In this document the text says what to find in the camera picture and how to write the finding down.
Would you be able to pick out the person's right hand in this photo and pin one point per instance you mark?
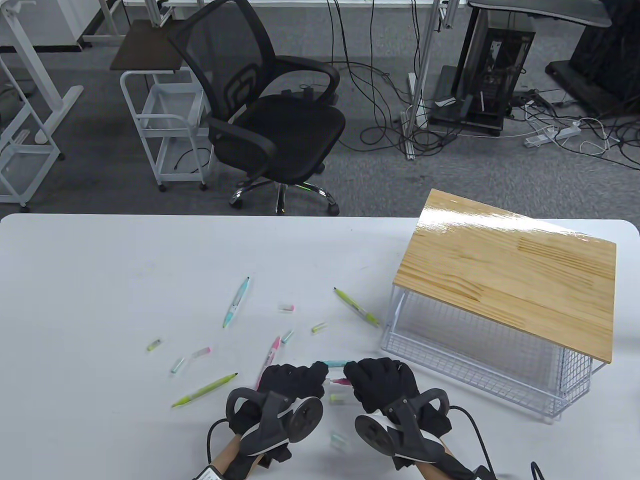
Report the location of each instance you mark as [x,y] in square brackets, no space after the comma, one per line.
[385,385]

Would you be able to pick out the person's left hand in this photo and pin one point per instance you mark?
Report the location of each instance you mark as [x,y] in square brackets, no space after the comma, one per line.
[290,380]

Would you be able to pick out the pink double-ended highlighter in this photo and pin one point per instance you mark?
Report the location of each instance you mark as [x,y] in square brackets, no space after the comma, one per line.
[272,352]
[340,382]

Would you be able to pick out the green highlighter cap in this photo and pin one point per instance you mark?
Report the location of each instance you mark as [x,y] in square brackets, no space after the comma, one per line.
[337,398]
[154,344]
[319,328]

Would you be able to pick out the teal double-ended highlighter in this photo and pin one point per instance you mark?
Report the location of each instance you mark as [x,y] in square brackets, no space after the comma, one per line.
[340,363]
[235,304]

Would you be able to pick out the green double-ended highlighter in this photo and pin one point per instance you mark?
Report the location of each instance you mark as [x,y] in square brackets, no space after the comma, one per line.
[205,390]
[356,307]

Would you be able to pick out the person's right forearm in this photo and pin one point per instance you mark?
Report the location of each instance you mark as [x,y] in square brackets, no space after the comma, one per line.
[431,471]

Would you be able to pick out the person's left forearm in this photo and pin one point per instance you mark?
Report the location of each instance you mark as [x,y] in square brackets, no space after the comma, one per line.
[227,450]

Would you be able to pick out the grey black hand tracker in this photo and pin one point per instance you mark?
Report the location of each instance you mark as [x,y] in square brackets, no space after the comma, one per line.
[375,435]
[305,420]

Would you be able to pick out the black wrist-worn box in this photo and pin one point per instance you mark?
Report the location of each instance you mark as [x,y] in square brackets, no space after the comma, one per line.
[207,474]

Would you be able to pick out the black mesh office chair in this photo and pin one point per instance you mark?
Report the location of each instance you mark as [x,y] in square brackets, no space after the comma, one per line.
[280,125]

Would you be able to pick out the white power strip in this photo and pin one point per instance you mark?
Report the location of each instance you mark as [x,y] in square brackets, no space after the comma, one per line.
[550,135]

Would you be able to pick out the black computer tower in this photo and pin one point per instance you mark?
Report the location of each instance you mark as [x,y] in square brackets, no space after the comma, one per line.
[495,65]

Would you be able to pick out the white standing desk leg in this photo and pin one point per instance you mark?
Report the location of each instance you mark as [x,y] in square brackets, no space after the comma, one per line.
[59,107]

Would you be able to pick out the white cart with brown top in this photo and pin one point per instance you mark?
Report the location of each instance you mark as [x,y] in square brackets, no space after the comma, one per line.
[150,47]

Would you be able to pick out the black stand base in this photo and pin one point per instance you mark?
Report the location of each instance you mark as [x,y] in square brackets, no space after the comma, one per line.
[600,60]

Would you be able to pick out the grey desk top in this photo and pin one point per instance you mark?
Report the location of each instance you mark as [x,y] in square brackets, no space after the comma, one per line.
[550,12]

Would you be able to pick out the white cabinet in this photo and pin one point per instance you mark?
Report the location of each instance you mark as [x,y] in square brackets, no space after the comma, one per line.
[60,20]

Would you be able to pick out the aluminium frame leg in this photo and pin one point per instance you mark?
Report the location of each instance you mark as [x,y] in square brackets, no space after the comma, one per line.
[423,65]

